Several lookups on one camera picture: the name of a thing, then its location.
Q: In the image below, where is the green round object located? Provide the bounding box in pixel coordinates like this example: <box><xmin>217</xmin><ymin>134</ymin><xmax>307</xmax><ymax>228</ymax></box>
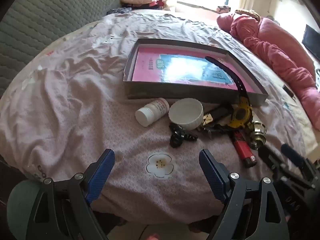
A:
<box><xmin>7</xmin><ymin>180</ymin><xmax>42</xmax><ymax>240</ymax></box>

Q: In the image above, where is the grey shallow cardboard box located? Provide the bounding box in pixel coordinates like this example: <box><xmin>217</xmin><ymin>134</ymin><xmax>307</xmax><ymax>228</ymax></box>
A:
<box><xmin>123</xmin><ymin>38</ymin><xmax>269</xmax><ymax>107</ymax></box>

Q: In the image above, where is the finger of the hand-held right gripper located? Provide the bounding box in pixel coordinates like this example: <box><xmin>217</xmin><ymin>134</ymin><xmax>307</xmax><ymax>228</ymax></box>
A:
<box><xmin>280</xmin><ymin>143</ymin><xmax>307</xmax><ymax>167</ymax></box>
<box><xmin>258</xmin><ymin>145</ymin><xmax>284</xmax><ymax>174</ymax></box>

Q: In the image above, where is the pink and blue book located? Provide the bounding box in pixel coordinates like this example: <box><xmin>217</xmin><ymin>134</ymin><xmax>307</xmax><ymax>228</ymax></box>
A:
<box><xmin>132</xmin><ymin>45</ymin><xmax>239</xmax><ymax>88</ymax></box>

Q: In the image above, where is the brass metal fitting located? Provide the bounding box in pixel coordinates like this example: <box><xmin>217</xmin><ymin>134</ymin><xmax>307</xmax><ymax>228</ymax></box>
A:
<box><xmin>249</xmin><ymin>120</ymin><xmax>267</xmax><ymax>151</ymax></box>

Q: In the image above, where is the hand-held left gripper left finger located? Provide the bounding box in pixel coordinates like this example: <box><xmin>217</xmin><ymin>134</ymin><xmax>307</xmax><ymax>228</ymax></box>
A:
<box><xmin>26</xmin><ymin>149</ymin><xmax>115</xmax><ymax>240</ymax></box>

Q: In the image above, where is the white ribbed cup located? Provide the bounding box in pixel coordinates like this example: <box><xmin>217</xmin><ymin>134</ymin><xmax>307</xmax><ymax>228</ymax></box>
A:
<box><xmin>168</xmin><ymin>98</ymin><xmax>204</xmax><ymax>131</ymax></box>

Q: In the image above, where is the black and yellow wristwatch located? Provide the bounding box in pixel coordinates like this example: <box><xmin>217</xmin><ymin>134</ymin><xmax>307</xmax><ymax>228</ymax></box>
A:
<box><xmin>199</xmin><ymin>56</ymin><xmax>253</xmax><ymax>139</ymax></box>

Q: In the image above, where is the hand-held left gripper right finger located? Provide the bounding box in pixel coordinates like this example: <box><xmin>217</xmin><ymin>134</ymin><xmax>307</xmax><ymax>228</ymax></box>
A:
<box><xmin>199</xmin><ymin>149</ymin><xmax>290</xmax><ymax>240</ymax></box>

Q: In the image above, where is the blue patterned cloth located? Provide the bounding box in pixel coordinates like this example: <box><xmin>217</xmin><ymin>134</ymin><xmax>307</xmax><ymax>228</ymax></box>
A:
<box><xmin>107</xmin><ymin>7</ymin><xmax>132</xmax><ymax>15</ymax></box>

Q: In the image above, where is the tan knitted cloth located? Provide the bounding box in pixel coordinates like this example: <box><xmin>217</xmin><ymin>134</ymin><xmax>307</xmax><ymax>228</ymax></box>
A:
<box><xmin>235</xmin><ymin>9</ymin><xmax>263</xmax><ymax>20</ymax></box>

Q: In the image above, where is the black and gold crystal obelisk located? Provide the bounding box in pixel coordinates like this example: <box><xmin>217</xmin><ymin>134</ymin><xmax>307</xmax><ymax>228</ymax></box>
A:
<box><xmin>202</xmin><ymin>105</ymin><xmax>234</xmax><ymax>127</ymax></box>

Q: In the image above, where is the white pill bottle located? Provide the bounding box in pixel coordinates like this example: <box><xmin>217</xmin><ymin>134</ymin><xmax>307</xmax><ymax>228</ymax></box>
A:
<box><xmin>135</xmin><ymin>98</ymin><xmax>170</xmax><ymax>127</ymax></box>

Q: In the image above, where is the black television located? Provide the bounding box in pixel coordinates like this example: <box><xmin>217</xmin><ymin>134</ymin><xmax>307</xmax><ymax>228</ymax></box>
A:
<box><xmin>301</xmin><ymin>24</ymin><xmax>320</xmax><ymax>62</ymax></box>

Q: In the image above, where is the grey quilted headboard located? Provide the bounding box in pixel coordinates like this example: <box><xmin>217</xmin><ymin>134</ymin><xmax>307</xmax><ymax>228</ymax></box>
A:
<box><xmin>0</xmin><ymin>0</ymin><xmax>120</xmax><ymax>98</ymax></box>

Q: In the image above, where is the red and black lighter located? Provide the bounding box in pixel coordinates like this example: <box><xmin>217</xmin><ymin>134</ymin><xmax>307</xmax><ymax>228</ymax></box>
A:
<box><xmin>229</xmin><ymin>131</ymin><xmax>258</xmax><ymax>168</ymax></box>

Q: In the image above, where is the black plastic clip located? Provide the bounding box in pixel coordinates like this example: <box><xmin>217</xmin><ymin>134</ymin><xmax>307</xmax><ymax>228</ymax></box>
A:
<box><xmin>169</xmin><ymin>124</ymin><xmax>198</xmax><ymax>147</ymax></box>

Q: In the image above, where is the small black case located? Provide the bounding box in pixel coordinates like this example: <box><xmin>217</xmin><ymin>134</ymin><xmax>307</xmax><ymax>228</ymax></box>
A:
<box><xmin>282</xmin><ymin>84</ymin><xmax>295</xmax><ymax>98</ymax></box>

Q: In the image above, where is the pink quilt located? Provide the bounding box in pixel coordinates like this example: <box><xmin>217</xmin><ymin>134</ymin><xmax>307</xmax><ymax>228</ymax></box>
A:
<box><xmin>216</xmin><ymin>11</ymin><xmax>318</xmax><ymax>130</ymax></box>

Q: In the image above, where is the pink floral bed sheet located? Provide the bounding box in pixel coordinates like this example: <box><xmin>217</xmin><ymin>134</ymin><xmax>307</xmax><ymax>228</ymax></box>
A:
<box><xmin>0</xmin><ymin>9</ymin><xmax>320</xmax><ymax>227</ymax></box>

